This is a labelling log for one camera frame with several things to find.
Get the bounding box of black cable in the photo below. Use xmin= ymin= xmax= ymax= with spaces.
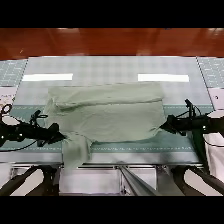
xmin=0 ymin=103 xmax=38 ymax=153
xmin=201 ymin=131 xmax=224 ymax=149

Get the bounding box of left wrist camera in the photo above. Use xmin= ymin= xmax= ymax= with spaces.
xmin=29 ymin=109 xmax=49 ymax=128

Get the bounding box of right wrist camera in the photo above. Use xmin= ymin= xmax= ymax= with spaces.
xmin=183 ymin=98 xmax=198 ymax=119

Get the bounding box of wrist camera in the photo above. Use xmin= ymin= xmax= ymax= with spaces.
xmin=183 ymin=98 xmax=198 ymax=119
xmin=29 ymin=109 xmax=49 ymax=128

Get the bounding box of silver frame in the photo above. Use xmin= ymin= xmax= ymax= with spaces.
xmin=0 ymin=161 xmax=224 ymax=197

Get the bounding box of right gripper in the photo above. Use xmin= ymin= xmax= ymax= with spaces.
xmin=160 ymin=114 xmax=188 ymax=136

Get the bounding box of pale green T-shirt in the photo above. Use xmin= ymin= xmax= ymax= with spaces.
xmin=42 ymin=81 xmax=167 ymax=175

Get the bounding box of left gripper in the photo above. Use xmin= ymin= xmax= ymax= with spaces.
xmin=35 ymin=122 xmax=67 ymax=147

